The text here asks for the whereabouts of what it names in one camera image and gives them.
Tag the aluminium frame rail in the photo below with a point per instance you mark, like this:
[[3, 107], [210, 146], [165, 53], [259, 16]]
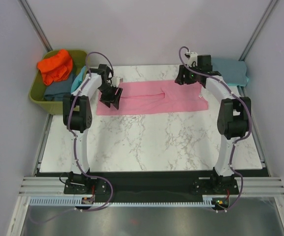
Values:
[[250, 186]]

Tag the pink t shirt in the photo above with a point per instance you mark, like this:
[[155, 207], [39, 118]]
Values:
[[156, 97]]

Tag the folded grey blue t shirt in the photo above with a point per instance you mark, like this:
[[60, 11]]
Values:
[[229, 68]]

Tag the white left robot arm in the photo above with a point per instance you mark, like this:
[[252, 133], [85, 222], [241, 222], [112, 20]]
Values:
[[78, 118]]

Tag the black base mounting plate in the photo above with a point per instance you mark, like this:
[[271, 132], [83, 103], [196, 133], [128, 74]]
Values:
[[104, 190]]

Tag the orange t shirt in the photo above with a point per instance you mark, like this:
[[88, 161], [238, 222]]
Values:
[[56, 68]]

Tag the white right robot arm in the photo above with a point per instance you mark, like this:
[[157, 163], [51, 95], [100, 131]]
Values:
[[234, 121]]

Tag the teal t shirt in bin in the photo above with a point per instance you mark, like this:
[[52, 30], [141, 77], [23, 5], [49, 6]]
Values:
[[79, 79]]

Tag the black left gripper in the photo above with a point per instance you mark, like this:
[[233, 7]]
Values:
[[115, 102]]

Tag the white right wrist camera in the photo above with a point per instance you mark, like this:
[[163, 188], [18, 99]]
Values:
[[192, 58]]

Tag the dark blue t shirt in bin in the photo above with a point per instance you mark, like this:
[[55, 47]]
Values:
[[57, 90]]

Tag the olive green plastic bin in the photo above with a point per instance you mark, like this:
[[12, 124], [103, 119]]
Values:
[[38, 87]]

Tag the light blue cable duct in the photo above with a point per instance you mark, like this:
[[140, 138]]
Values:
[[46, 201]]

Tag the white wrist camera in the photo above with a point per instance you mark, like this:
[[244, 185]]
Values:
[[116, 81], [192, 58]]

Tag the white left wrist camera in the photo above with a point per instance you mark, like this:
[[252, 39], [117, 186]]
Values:
[[116, 81]]

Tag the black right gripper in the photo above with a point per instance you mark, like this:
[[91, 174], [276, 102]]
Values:
[[179, 80]]

